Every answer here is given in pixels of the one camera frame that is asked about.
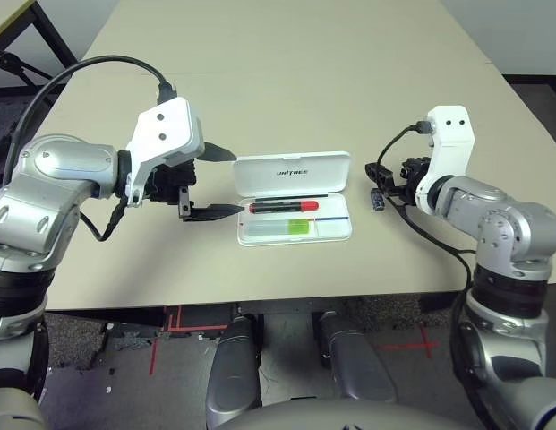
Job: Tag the dark grey foam mat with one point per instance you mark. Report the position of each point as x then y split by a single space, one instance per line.
2 121

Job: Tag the grey robot leg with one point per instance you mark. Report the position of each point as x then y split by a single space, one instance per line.
360 363
235 367

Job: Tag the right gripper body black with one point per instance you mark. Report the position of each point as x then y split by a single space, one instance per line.
416 172

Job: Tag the black eraser with sleeve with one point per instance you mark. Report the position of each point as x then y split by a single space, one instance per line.
378 201

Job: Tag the clear green highlighter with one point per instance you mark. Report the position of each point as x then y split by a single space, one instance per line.
300 227

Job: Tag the black whiteboard marker red cap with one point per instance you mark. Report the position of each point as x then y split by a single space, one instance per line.
277 207

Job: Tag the grey robot torso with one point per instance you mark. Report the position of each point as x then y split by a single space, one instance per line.
349 418

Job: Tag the grey robot right leg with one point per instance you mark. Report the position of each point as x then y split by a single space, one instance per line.
360 363

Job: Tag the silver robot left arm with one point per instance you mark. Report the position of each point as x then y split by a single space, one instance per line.
58 165

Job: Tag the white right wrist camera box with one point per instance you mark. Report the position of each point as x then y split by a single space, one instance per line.
450 143

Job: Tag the black frame side table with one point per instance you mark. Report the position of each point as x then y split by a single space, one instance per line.
4 13

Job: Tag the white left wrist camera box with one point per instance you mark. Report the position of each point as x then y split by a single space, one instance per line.
165 130

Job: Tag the brown carpet piece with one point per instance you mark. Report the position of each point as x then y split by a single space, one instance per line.
389 313
76 340

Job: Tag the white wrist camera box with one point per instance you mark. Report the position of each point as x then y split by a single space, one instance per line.
450 143
165 130

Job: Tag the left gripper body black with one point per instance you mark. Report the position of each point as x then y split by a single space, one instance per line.
168 181

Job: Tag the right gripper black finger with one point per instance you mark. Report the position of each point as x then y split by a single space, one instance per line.
382 174
399 192

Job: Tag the white Unitree pencil case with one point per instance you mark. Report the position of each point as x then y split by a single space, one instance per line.
304 172

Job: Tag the black tripod stand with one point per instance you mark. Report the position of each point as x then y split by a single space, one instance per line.
6 60

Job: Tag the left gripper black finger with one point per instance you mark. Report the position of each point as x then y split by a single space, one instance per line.
212 212
219 153

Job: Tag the grey robot left leg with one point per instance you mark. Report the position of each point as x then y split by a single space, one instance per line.
235 367

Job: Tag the dark foam scrap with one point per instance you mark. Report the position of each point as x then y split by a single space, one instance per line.
130 342

